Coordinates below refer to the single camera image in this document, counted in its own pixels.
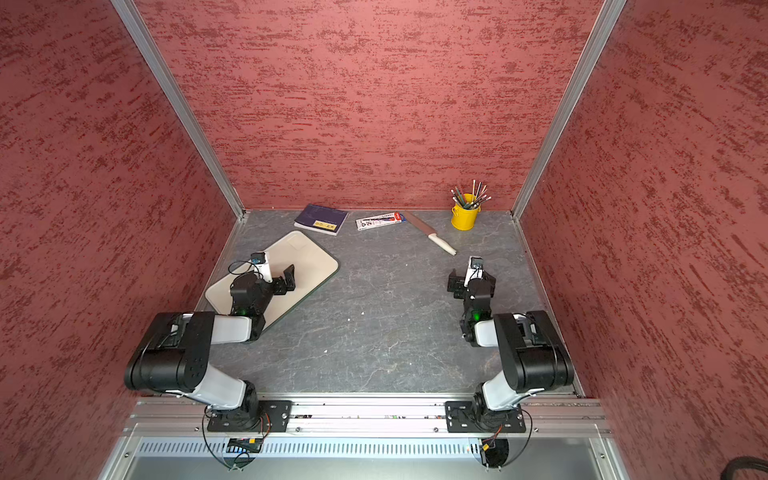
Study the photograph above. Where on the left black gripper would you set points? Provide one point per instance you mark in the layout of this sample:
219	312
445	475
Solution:
281	289

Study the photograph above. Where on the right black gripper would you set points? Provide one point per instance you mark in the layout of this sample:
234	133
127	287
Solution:
456	283

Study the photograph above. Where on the beige cutting board green rim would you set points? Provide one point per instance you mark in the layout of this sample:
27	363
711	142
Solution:
300	264

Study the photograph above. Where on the knife with cream handle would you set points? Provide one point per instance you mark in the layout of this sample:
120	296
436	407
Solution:
429	231

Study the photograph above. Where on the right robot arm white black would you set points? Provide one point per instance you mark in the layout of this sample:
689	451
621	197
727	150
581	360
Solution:
533	357

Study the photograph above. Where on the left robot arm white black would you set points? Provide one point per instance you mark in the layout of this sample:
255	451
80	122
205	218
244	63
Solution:
173	355

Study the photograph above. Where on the dark blue notebook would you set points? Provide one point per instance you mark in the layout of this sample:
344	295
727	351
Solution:
321	219

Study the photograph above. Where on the yellow pen cup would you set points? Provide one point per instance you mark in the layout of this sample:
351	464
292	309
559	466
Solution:
464	215

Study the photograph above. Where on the pens in cup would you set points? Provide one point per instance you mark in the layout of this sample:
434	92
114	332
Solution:
478	188

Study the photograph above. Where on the white toothpaste box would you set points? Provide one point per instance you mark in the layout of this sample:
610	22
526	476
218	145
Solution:
378	221

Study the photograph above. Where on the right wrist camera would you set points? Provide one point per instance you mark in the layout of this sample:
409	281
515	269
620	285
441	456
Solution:
476	263

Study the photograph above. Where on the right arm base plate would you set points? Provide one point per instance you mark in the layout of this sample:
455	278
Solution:
467	417

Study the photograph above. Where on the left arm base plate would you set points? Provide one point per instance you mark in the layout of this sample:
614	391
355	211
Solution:
268	416

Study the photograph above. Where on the aluminium front rail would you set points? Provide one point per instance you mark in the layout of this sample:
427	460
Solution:
425	416

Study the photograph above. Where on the left aluminium corner post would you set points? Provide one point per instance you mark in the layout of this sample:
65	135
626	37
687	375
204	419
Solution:
139	32

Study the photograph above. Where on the aluminium corner post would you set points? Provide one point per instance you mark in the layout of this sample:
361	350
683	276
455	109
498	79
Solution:
605	22
139	32

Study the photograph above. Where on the right aluminium corner post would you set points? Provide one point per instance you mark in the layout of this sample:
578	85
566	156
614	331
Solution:
605	22

